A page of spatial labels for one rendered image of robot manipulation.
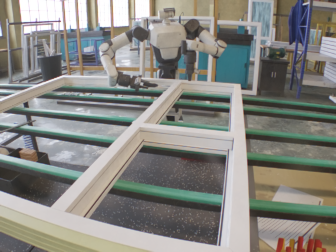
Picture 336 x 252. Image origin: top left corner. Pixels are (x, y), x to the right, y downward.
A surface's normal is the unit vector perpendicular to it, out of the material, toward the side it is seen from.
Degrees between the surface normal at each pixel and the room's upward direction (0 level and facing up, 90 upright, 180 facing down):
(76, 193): 0
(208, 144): 90
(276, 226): 0
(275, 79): 90
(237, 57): 90
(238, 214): 0
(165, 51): 101
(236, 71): 90
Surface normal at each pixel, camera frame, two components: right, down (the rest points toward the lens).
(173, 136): -0.25, 0.38
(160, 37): 0.20, 0.56
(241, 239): 0.00, -0.92
